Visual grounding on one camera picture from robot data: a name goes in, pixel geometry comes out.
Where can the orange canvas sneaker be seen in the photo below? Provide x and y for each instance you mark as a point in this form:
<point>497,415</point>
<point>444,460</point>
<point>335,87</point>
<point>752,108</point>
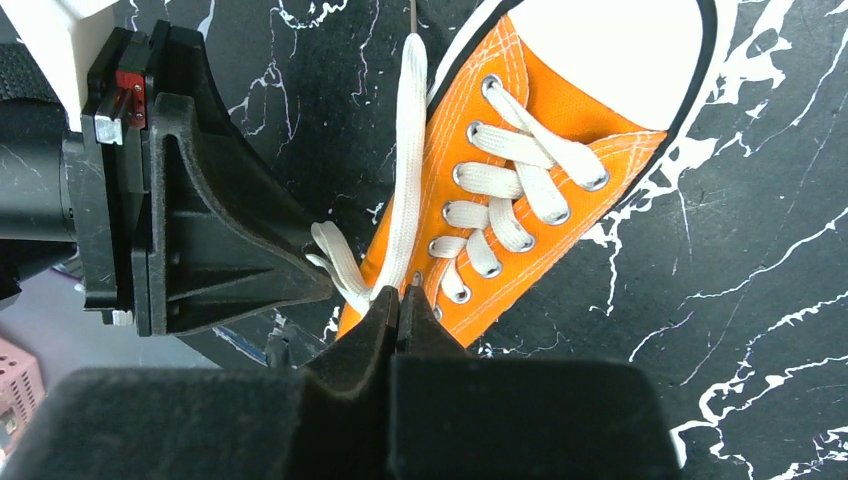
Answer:
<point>539,119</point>

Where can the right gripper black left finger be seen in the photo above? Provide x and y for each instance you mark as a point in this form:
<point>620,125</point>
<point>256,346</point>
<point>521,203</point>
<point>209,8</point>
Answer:
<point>324,420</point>

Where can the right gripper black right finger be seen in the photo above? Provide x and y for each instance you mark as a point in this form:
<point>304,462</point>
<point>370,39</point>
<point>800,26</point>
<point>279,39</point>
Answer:
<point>456,416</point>

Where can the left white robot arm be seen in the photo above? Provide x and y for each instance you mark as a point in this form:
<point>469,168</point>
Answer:
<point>37,230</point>

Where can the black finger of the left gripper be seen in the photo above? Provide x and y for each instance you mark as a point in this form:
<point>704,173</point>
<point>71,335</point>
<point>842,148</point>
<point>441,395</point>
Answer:
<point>226,240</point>

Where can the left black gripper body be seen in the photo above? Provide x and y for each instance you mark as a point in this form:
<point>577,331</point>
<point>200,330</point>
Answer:
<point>107,170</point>

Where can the white shoelace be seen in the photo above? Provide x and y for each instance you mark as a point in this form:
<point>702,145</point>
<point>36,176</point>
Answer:
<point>534,151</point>

